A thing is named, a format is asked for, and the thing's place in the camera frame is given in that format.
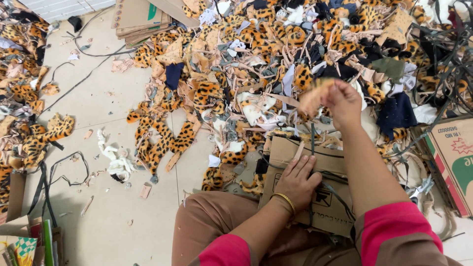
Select printed cardboard box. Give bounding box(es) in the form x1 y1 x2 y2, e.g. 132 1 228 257
416 115 473 218

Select grey strap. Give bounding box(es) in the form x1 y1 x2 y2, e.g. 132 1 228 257
308 122 357 228

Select black strap loop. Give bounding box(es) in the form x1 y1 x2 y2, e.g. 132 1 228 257
27 151 90 228

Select white fabric scrap strip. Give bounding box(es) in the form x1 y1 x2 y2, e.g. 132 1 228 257
97 129 136 183

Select leopard print plush cutouts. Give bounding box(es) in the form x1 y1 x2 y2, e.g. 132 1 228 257
126 111 196 176

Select small heap of fabric scraps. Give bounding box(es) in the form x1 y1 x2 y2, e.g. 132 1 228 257
0 0 76 215

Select leopard print fabric piece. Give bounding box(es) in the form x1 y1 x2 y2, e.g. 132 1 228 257
298 78 336 119

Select black cloth scrap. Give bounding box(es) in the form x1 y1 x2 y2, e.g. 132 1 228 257
67 16 83 33

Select large heap of fabric scraps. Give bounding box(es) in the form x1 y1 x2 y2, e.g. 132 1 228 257
126 0 473 196

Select pile of cardboard and papers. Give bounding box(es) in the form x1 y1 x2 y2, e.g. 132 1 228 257
0 172 65 266

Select brown cardboard sheet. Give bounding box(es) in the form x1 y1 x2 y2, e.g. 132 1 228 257
259 136 361 238

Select person's right hand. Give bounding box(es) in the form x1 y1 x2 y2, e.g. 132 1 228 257
322 79 363 131

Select stack of flattened cardboard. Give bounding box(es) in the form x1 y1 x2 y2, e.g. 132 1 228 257
111 0 202 49

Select long black strap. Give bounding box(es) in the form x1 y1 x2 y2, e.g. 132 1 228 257
37 5 137 117

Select person's brown trousers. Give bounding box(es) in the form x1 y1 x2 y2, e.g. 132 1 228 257
172 190 363 266

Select person's left hand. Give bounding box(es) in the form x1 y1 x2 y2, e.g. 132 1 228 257
273 155 323 213

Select gold bangle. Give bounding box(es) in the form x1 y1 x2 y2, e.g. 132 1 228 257
271 192 296 217

